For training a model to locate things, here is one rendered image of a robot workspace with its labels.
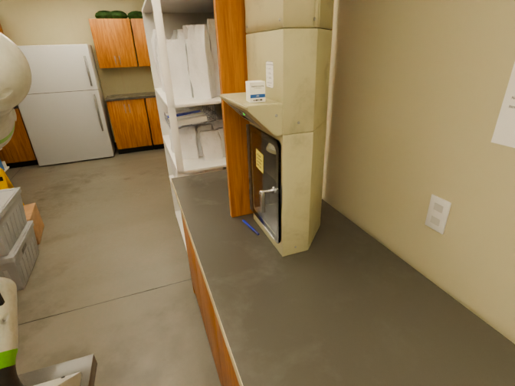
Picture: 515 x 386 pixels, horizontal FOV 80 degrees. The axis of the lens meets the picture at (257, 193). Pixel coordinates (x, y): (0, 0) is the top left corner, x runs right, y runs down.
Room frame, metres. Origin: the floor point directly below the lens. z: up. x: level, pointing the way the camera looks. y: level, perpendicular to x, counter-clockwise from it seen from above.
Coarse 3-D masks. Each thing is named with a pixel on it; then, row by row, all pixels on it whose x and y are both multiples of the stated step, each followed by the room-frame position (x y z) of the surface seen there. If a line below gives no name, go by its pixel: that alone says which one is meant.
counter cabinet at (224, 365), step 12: (192, 252) 1.45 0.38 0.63; (192, 264) 1.56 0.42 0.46; (192, 276) 1.69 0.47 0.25; (204, 288) 1.16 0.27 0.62; (204, 300) 1.23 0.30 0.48; (204, 312) 1.31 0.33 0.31; (204, 324) 1.40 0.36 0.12; (216, 324) 0.93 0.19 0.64; (216, 336) 0.97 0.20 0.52; (216, 348) 1.02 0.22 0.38; (216, 360) 1.07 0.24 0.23; (228, 360) 0.75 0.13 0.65; (228, 372) 0.78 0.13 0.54; (228, 384) 0.81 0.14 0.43
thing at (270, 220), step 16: (256, 128) 1.16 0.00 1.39; (256, 144) 1.16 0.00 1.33; (272, 144) 1.01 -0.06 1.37; (272, 160) 1.01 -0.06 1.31; (256, 176) 1.17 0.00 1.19; (272, 176) 1.01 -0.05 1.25; (256, 192) 1.18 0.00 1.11; (256, 208) 1.19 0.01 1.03; (272, 208) 1.01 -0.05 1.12; (272, 224) 1.02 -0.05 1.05
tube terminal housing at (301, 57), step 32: (288, 32) 0.97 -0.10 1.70; (320, 32) 1.03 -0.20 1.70; (256, 64) 1.17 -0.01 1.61; (288, 64) 0.97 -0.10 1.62; (320, 64) 1.05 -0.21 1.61; (288, 96) 0.97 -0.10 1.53; (320, 96) 1.07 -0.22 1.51; (288, 128) 0.97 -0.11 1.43; (320, 128) 1.09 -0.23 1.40; (288, 160) 0.97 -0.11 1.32; (320, 160) 1.12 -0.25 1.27; (288, 192) 0.97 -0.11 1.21; (320, 192) 1.15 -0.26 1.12; (288, 224) 0.97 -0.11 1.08
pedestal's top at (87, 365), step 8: (72, 360) 0.55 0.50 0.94; (80, 360) 0.55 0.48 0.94; (88, 360) 0.55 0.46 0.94; (40, 368) 0.53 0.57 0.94; (48, 368) 0.53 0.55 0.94; (56, 368) 0.53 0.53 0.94; (64, 368) 0.53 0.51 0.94; (72, 368) 0.53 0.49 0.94; (80, 368) 0.53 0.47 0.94; (88, 368) 0.53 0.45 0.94; (96, 368) 0.55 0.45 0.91; (24, 376) 0.51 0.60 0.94; (32, 376) 0.51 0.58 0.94; (40, 376) 0.51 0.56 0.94; (48, 376) 0.51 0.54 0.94; (56, 376) 0.51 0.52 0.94; (88, 376) 0.51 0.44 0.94; (24, 384) 0.49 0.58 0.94; (32, 384) 0.49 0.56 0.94; (80, 384) 0.49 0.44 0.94; (88, 384) 0.49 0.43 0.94
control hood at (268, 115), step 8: (224, 96) 1.17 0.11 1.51; (232, 96) 1.14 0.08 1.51; (240, 96) 1.13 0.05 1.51; (232, 104) 1.10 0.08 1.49; (240, 104) 0.98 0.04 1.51; (248, 104) 0.96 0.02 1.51; (256, 104) 0.95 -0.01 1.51; (264, 104) 0.95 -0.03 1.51; (272, 104) 0.95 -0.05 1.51; (280, 104) 0.96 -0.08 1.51; (248, 112) 0.94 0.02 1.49; (256, 112) 0.93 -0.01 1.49; (264, 112) 0.94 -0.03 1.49; (272, 112) 0.95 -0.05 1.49; (280, 112) 0.96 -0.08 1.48; (256, 120) 0.97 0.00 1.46; (264, 120) 0.94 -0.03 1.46; (272, 120) 0.95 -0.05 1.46; (280, 120) 0.96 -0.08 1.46; (264, 128) 0.98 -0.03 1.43; (272, 128) 0.95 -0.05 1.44; (280, 128) 0.96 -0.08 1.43
